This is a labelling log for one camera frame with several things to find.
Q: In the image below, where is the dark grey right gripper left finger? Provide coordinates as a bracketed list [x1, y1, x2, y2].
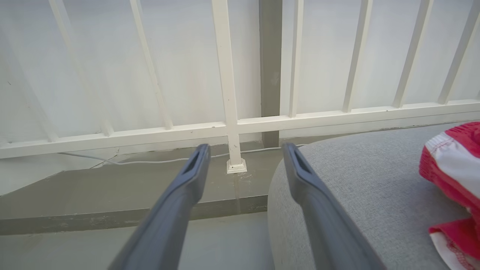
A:
[108, 144, 211, 270]

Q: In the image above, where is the grey fabric sofa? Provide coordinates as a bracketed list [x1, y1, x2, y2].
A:
[267, 122, 480, 270]

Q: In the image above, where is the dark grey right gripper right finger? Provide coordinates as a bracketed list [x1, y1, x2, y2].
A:
[282, 142, 387, 270]

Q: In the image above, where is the grey wall column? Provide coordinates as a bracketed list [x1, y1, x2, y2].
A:
[258, 0, 283, 148]

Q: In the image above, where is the white metal railing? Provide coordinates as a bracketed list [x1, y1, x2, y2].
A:
[0, 0, 480, 175]

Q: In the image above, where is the grey floor cable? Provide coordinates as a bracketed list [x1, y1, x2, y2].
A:
[57, 144, 306, 167]

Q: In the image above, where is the red and white jersey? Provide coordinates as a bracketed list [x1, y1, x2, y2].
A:
[419, 121, 480, 270]

